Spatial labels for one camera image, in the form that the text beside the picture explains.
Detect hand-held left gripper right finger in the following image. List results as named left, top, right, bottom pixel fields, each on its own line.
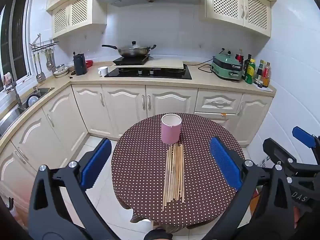
left=200, top=137, right=295, bottom=240

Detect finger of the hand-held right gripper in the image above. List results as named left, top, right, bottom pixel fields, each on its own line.
left=292, top=126, right=320, bottom=165
left=262, top=137, right=320, bottom=180

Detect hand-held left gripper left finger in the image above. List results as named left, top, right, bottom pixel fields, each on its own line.
left=28, top=138, right=118, bottom=240

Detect bunch of wooden chopsticks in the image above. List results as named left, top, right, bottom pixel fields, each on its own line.
left=162, top=144, right=185, bottom=209

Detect pink chopstick cup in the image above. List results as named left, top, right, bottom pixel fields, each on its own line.
left=161, top=114, right=182, bottom=145

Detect white printed carton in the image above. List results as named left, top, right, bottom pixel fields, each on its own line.
left=259, top=155, right=272, bottom=168

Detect brown polka-dot tablecloth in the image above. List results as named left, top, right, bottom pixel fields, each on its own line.
left=111, top=113, right=247, bottom=230

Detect cream cabinet drawer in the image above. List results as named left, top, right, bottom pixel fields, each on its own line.
left=196, top=90, right=243, bottom=113

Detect orange sauce bottle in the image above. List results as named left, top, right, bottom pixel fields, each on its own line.
left=262, top=62, right=271, bottom=88

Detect dark sauce bottle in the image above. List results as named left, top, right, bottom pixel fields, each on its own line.
left=255, top=60, right=265, bottom=84

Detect dark oil bottle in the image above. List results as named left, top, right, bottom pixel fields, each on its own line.
left=242, top=54, right=252, bottom=80

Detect dark plate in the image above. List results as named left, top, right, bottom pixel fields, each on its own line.
left=26, top=95, right=39, bottom=107

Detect steel sink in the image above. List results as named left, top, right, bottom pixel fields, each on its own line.
left=0, top=87, right=55, bottom=135

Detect green electric cooking pot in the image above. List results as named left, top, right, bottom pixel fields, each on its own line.
left=209, top=51, right=244, bottom=82

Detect black electric kettle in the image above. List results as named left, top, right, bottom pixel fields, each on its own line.
left=73, top=53, right=88, bottom=76

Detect black glass gas hob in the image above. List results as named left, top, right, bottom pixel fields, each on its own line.
left=104, top=65, right=192, bottom=80

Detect steel spatula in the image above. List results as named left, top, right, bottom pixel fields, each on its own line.
left=37, top=52, right=47, bottom=83

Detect steel faucet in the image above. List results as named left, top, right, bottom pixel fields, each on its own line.
left=11, top=81, right=28, bottom=110

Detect steel ladle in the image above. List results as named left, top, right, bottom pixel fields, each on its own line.
left=34, top=54, right=42, bottom=80

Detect black induction cooker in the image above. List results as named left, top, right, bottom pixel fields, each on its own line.
left=112, top=54, right=153, bottom=66

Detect steel skimmer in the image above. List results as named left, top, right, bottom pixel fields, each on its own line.
left=45, top=50, right=57, bottom=72

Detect steel wok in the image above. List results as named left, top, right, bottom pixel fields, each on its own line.
left=101, top=44, right=157, bottom=58

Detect steel wok lid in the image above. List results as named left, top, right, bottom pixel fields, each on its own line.
left=119, top=41, right=150, bottom=51

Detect window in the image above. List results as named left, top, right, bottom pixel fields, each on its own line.
left=0, top=0, right=33, bottom=93

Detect black power cable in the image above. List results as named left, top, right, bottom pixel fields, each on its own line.
left=184, top=59, right=213, bottom=72

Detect wall utensil rack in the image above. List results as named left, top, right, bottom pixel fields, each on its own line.
left=29, top=34, right=59, bottom=53

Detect cream wall cabinet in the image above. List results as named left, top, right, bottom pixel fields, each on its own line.
left=204, top=0, right=277, bottom=38
left=46, top=0, right=108, bottom=39

